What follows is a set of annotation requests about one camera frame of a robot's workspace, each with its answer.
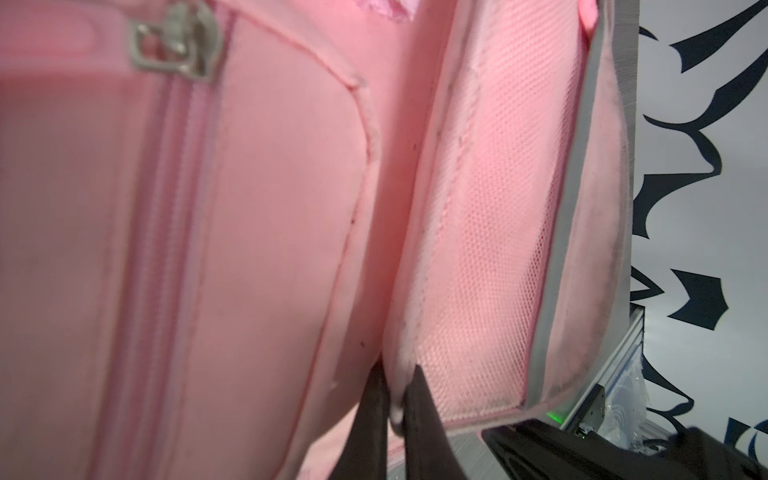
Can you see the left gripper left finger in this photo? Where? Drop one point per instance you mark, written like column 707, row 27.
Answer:
column 364, row 455

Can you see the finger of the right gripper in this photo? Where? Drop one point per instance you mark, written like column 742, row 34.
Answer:
column 535, row 450

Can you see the pink student backpack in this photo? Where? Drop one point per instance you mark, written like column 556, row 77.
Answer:
column 217, row 216

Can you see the aluminium cage frame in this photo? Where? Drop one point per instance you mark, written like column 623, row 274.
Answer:
column 587, row 411

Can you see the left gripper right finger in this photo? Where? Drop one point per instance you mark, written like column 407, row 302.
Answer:
column 428, row 452

